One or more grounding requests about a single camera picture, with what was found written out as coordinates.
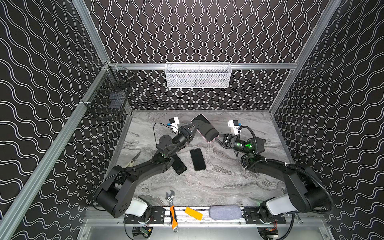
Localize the orange handled adjustable wrench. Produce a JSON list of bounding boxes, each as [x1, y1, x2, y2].
[[166, 190, 179, 233]]

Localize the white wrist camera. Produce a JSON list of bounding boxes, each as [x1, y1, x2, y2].
[[228, 120, 241, 136], [167, 117, 180, 128]]

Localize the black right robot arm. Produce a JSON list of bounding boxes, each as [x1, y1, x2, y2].
[[216, 134, 335, 219]]

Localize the scissors with pale handles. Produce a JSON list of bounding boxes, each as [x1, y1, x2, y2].
[[122, 152, 141, 168]]

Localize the left black phone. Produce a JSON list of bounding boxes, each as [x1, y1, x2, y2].
[[172, 155, 187, 175]]

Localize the black phone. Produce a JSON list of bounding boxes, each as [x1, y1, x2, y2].
[[172, 155, 187, 175], [190, 149, 206, 172]]

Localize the silver spanner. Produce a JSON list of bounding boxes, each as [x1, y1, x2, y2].
[[294, 214, 304, 225]]

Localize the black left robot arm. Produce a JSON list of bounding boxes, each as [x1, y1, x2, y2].
[[93, 123, 199, 218]]

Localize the white mesh basket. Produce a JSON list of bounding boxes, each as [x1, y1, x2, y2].
[[165, 62, 232, 89]]

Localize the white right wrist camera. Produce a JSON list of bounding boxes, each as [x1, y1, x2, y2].
[[228, 120, 241, 136]]

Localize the grey fabric pouch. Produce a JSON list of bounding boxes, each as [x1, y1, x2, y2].
[[209, 205, 242, 221]]

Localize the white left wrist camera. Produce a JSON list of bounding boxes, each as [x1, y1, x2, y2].
[[167, 117, 180, 128]]

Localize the black wire basket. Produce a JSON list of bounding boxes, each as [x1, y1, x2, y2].
[[86, 66, 136, 122]]

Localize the middle black phone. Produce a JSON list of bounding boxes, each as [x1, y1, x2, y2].
[[190, 149, 206, 172]]

